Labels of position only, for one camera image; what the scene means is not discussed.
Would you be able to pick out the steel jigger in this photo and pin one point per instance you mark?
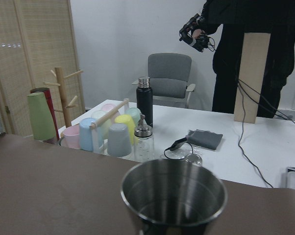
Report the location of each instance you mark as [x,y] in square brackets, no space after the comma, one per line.
[173,197]

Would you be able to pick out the green cup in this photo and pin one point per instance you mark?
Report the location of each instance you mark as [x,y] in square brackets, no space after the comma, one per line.
[135,114]

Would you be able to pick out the black insulated bottle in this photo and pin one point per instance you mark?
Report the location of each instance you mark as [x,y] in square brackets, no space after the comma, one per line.
[144,96]

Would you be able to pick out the glass dispenser bottle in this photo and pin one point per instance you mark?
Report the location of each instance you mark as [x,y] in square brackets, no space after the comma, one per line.
[143,141]

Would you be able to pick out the grey cup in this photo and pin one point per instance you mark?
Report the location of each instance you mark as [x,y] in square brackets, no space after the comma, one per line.
[119,144]

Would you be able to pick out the pink cup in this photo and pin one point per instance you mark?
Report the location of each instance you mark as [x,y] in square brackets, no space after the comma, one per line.
[107,107]

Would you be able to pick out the grey office chair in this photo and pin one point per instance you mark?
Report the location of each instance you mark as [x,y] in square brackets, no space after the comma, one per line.
[169,75]

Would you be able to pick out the grey folded cloth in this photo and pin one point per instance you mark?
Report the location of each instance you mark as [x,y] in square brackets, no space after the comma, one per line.
[205,139]

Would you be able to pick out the small steel cup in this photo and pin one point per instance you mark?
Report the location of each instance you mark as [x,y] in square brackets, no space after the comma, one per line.
[193,158]

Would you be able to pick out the blue cup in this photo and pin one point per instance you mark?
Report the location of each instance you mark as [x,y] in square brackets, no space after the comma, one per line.
[85,135]

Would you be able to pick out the wooden mug tree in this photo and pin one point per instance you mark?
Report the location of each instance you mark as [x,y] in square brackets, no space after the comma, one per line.
[66,105]

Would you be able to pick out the green tumbler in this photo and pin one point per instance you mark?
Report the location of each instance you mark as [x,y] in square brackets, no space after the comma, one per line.
[40,117]

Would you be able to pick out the red tumbler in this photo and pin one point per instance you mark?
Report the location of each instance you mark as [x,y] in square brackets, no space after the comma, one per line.
[46,91]

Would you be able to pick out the wooden plank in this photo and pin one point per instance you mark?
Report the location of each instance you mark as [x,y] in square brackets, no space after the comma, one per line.
[252,68]

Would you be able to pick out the person in black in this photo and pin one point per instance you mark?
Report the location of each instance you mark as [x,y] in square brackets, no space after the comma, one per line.
[237,17]

